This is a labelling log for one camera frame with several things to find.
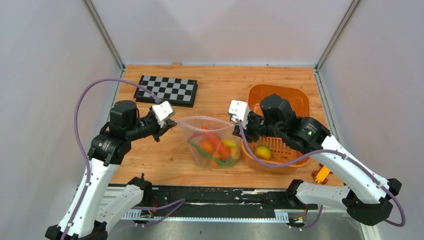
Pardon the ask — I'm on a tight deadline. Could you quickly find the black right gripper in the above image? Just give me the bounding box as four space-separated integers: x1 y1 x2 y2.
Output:
232 110 284 143

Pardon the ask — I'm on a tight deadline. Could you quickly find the yellow toy banana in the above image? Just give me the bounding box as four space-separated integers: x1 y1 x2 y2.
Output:
222 139 237 148

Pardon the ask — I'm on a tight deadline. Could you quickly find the orange plastic basket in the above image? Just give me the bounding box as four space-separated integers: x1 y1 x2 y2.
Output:
240 84 312 175

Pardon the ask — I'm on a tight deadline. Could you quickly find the orange toy carrot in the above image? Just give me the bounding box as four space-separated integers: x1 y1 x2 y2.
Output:
203 131 232 159

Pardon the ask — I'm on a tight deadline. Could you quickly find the clear zip top bag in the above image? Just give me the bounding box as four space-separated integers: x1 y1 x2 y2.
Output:
177 116 241 168

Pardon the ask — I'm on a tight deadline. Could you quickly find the green chili pepper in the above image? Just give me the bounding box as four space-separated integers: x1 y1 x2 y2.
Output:
187 141 227 166

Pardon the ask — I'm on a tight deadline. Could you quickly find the yellow wrinkled round fruit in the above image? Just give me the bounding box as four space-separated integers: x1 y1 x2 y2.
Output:
230 146 241 160

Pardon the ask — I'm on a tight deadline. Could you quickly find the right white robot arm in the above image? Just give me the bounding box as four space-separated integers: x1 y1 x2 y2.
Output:
228 94 406 227

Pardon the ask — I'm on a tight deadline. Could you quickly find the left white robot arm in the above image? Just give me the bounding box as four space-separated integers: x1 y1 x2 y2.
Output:
45 100 176 240

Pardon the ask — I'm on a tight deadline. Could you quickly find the yellow green toy lemon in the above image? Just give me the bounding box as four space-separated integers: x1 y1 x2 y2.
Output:
253 145 272 160

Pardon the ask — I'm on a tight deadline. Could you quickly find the black grey chessboard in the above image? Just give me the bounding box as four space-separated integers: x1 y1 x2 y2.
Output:
138 75 198 108

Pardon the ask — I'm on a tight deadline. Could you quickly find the yellow red toy block car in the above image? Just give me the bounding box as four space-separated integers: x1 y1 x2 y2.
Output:
312 165 332 185

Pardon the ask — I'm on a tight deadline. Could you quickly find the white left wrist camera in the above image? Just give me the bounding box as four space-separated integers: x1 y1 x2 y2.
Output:
151 100 176 128

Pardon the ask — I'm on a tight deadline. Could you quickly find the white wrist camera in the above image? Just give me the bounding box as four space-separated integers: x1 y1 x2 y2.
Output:
151 100 176 128
228 99 251 129

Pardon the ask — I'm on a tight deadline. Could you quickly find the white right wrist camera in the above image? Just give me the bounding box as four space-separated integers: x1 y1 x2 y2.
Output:
228 99 251 129

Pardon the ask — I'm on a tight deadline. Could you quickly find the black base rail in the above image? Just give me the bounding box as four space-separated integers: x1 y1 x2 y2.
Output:
120 177 319 221

